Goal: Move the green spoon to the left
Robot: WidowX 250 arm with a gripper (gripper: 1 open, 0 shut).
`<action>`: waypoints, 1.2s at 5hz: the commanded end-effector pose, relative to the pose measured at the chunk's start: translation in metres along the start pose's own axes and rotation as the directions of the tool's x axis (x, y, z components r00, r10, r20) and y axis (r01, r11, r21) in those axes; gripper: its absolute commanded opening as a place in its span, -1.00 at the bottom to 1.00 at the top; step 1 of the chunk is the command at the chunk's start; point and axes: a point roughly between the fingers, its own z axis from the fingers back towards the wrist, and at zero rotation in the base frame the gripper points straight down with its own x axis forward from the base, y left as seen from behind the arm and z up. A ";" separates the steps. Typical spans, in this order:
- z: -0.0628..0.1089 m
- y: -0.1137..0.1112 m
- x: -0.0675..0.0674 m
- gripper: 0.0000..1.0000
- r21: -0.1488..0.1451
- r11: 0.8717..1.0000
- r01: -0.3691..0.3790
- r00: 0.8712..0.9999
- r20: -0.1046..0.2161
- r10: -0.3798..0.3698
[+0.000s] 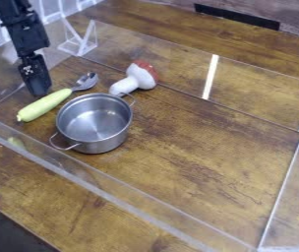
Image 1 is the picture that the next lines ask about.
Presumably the clear acrylic triangular bracket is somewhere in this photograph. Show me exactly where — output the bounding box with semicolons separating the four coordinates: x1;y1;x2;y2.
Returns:
58;19;99;56

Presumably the clear acrylic enclosure wall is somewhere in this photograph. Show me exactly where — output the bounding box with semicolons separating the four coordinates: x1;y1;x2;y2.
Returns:
0;0;299;252

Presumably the toy mushroom red cap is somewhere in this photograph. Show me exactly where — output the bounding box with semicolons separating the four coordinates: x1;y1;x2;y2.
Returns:
110;60;159;95

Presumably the black strip on table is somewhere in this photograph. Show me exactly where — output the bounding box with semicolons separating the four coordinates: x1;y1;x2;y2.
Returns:
194;3;281;31

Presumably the stainless steel pot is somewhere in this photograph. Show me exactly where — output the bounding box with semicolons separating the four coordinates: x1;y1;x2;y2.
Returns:
50;93;137;154

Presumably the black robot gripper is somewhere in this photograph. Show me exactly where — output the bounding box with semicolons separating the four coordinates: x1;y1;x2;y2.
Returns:
0;0;52;96

